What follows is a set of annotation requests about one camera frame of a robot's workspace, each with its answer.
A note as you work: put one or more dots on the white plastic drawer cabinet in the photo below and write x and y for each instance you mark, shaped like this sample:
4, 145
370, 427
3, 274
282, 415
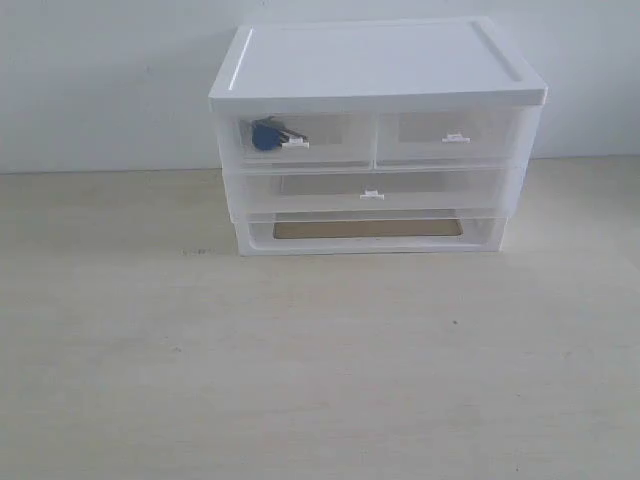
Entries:
372, 68

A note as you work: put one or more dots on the key bunch with blue tag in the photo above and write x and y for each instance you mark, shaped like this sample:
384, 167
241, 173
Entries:
268, 134

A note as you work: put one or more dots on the clear wide middle drawer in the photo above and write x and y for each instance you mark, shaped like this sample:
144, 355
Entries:
427, 190

